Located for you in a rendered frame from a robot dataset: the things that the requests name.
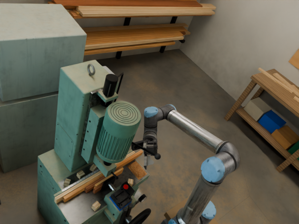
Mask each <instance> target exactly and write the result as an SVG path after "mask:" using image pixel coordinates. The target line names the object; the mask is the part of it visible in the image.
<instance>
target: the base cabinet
mask: <svg viewBox="0 0 299 224"><path fill-rule="evenodd" d="M56 193H57V191H56V189H55V188H54V186H53V185H52V183H51V182H50V181H49V179H48V178H47V176H46V175H45V173H44V172H43V170H42V169H41V167H40V166H39V164H38V171H37V208H38V209H39V211H40V213H41V214H42V216H43V217H44V219H45V221H46V222H47V224H66V223H65V222H64V221H63V219H62V217H61V216H60V214H59V213H58V211H57V210H56V209H55V207H54V206H53V195H54V194H56ZM119 221H120V219H118V220H117V221H116V222H115V223H113V224H119ZM95 224H112V223H111V221H110V220H109V219H108V217H107V216H106V215H105V216H104V217H103V218H101V219H100V220H98V221H97V222H96V223H95Z"/></svg>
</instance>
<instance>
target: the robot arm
mask: <svg viewBox="0 0 299 224"><path fill-rule="evenodd" d="M164 119H166V120H167V121H169V122H171V123H172V124H174V125H175V126H176V127H178V128H179V129H181V130H182V131H183V132H185V133H186V134H188V135H189V136H191V137H192V138H194V139H195V140H196V141H198V142H199V143H201V144H202V145H203V146H205V147H206V148H208V149H209V150H211V151H212V152H213V153H215V155H214V156H212V157H209V158H207V159H206V160H205V161H204V162H203V163H202V165H201V170H202V171H201V175H200V177H199V179H198V181H197V183H196V185H195V187H194V189H193V191H192V193H191V195H190V196H189V198H188V200H187V202H186V204H185V206H184V207H182V208H181V209H179V211H178V212H177V214H176V216H175V217H174V218H172V219H170V220H169V222H168V224H209V223H210V222H211V220H212V219H213V218H214V217H215V215H216V208H215V205H214V204H213V203H212V202H211V198H212V197H213V195H214V194H215V192H216V191H217V189H218V187H219V186H220V184H221V183H222V182H223V180H224V179H225V177H226V176H227V175H228V174H230V173H231V172H233V171H235V170H236V169H237V168H238V166H239V164H240V155H239V152H238V150H237V148H236V147H235V146H234V145H233V144H232V143H230V142H229V141H222V140H221V139H219V138H217V137H216V136H214V135H213V134H211V133H210V132H208V131H207V130H205V129H203V128H202V127H200V126H199V125H197V124H196V123H194V122H193V121H191V120H189V119H188V118H186V117H185V116H183V115H182V114H180V113H179V112H177V111H176V108H175V107H174V106H173V105H172V104H167V105H165V106H162V107H158V108H156V107H147V108H146V109H145V110H144V135H143V140H141V141H138V142H134V143H136V144H138V145H140V146H142V147H143V148H146V149H147V150H149V151H151V152H153V153H155V154H156V153H158V147H157V144H158V139H157V132H158V129H157V124H158V121H161V120H164ZM144 155H145V156H144V168H145V170H146V168H147V166H148V165H152V164H154V161H153V160H151V159H150V156H148V155H151V154H149V153H148V152H146V151H144ZM151 156H152V155H151Z"/></svg>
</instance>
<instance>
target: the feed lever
mask: <svg viewBox="0 0 299 224"><path fill-rule="evenodd" d="M132 144H133V145H135V146H137V147H139V148H140V149H142V150H144V151H146V152H148V153H149V154H151V155H153V156H154V157H155V159H157V160H158V159H160V158H161V155H160V154H159V153H156V154H155V153H153V152H151V151H149V150H147V149H146V148H143V147H142V146H140V145H138V144H136V143H134V142H132Z"/></svg>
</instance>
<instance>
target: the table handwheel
mask: <svg viewBox="0 0 299 224"><path fill-rule="evenodd" d="M150 213H151V209H150V208H147V209H145V210H144V211H142V212H141V213H139V214H138V215H137V216H136V217H135V218H133V219H131V218H130V217H126V216H125V218H124V220H125V222H126V223H127V224H142V223H143V222H144V221H145V220H146V218H147V217H148V216H149V215H150Z"/></svg>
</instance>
